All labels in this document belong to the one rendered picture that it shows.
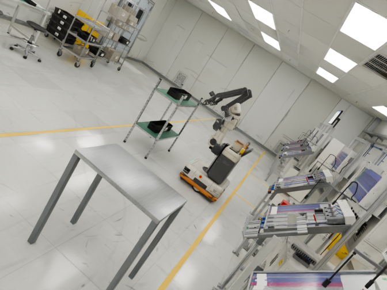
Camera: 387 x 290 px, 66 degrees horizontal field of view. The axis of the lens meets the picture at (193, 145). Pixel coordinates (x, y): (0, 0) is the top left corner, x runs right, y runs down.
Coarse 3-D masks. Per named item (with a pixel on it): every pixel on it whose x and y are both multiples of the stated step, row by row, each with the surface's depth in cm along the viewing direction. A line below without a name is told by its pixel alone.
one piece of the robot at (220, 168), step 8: (232, 144) 458; (248, 144) 428; (224, 152) 423; (232, 152) 420; (240, 152) 427; (216, 160) 450; (224, 160) 424; (232, 160) 421; (208, 168) 456; (216, 168) 429; (224, 168) 425; (232, 168) 424; (208, 176) 435; (216, 176) 430; (224, 176) 427
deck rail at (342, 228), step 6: (264, 228) 268; (276, 228) 264; (282, 228) 263; (288, 228) 261; (294, 228) 259; (312, 228) 255; (318, 228) 253; (324, 228) 251; (330, 228) 250; (336, 228) 248; (342, 228) 247; (348, 228) 245
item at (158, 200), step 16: (112, 144) 223; (96, 160) 190; (112, 160) 202; (128, 160) 216; (64, 176) 193; (96, 176) 234; (112, 176) 184; (128, 176) 196; (144, 176) 208; (128, 192) 179; (144, 192) 189; (160, 192) 201; (176, 192) 215; (48, 208) 200; (80, 208) 242; (144, 208) 175; (160, 208) 184; (176, 208) 195; (32, 240) 207; (144, 240) 176; (128, 256) 181; (144, 256) 226; (112, 288) 187
